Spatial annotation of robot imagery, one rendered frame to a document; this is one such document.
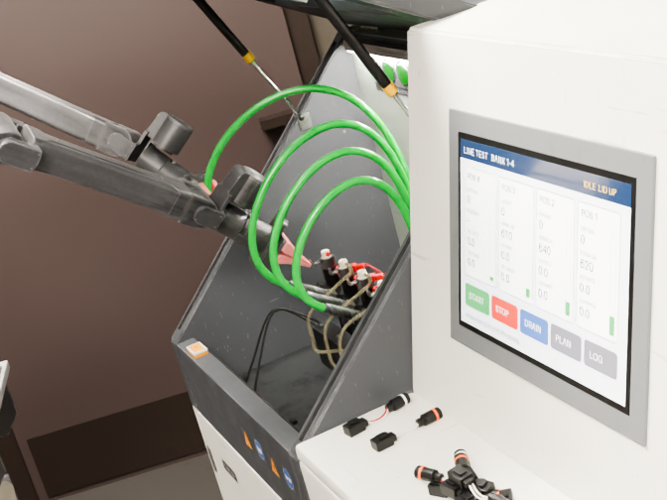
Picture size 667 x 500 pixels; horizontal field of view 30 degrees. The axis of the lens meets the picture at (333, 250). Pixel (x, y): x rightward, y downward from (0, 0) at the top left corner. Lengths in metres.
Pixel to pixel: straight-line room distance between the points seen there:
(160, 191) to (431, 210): 0.50
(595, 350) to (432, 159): 0.46
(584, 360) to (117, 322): 2.61
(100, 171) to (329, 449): 0.59
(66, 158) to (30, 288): 1.97
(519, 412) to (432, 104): 0.47
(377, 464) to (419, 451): 0.06
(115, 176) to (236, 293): 0.59
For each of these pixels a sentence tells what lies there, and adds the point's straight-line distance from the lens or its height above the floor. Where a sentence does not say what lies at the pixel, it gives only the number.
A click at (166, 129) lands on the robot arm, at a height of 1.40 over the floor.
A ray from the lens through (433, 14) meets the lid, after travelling 1.93.
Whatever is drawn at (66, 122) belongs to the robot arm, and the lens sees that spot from 2.46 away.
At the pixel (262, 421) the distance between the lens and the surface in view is 2.17.
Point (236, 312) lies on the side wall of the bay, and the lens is 2.62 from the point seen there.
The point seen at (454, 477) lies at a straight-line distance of 1.70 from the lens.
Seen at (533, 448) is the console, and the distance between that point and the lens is 1.75.
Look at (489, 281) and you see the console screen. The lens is 1.77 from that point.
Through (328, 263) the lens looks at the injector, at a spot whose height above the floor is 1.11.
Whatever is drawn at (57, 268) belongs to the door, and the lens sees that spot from 3.98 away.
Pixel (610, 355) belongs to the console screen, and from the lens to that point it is 1.55.
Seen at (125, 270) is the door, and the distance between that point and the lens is 3.98.
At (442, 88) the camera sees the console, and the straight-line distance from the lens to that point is 1.84.
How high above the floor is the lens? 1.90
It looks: 19 degrees down
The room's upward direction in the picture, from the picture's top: 15 degrees counter-clockwise
